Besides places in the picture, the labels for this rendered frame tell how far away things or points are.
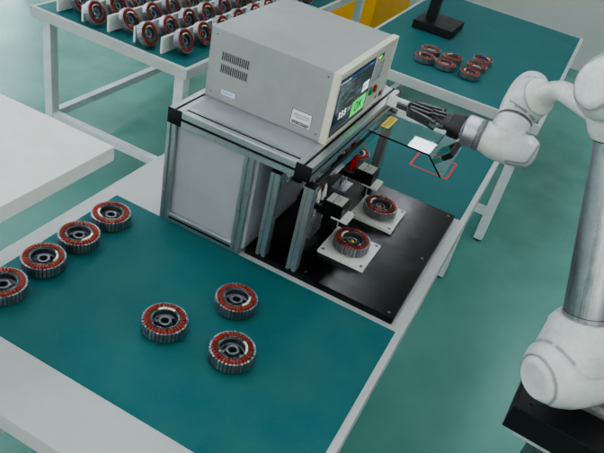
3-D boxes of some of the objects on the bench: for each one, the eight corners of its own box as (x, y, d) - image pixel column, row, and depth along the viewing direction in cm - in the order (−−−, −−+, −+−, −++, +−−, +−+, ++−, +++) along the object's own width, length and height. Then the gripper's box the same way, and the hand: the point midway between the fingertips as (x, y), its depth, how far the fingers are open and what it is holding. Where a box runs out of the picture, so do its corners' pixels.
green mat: (496, 156, 275) (497, 155, 274) (459, 220, 227) (460, 219, 227) (302, 80, 300) (302, 79, 300) (233, 123, 252) (233, 122, 252)
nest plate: (405, 214, 219) (406, 211, 219) (390, 235, 208) (391, 232, 207) (365, 197, 223) (366, 193, 223) (348, 216, 212) (349, 213, 211)
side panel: (243, 250, 190) (260, 155, 172) (237, 254, 188) (254, 160, 170) (164, 211, 198) (173, 118, 179) (159, 216, 196) (166, 121, 177)
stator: (399, 211, 218) (402, 202, 216) (388, 226, 209) (391, 217, 207) (368, 199, 221) (371, 189, 219) (357, 213, 212) (359, 203, 210)
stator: (208, 374, 150) (209, 363, 148) (207, 339, 159) (208, 328, 157) (255, 376, 153) (258, 365, 151) (252, 341, 162) (254, 330, 160)
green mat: (395, 332, 175) (395, 332, 175) (291, 511, 128) (291, 510, 127) (116, 195, 200) (116, 194, 200) (-57, 302, 153) (-57, 301, 153)
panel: (336, 163, 238) (356, 88, 221) (244, 249, 187) (260, 160, 170) (333, 162, 239) (352, 87, 221) (240, 247, 188) (256, 158, 170)
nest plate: (380, 248, 201) (381, 245, 200) (361, 272, 189) (363, 270, 188) (337, 228, 205) (338, 226, 204) (316, 252, 193) (317, 248, 192)
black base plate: (453, 220, 226) (455, 215, 225) (391, 324, 177) (393, 318, 176) (333, 169, 239) (334, 164, 238) (244, 253, 189) (245, 246, 188)
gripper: (453, 147, 182) (376, 117, 188) (464, 132, 192) (391, 103, 198) (462, 124, 177) (382, 93, 184) (473, 109, 187) (397, 81, 194)
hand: (397, 102), depth 190 cm, fingers closed
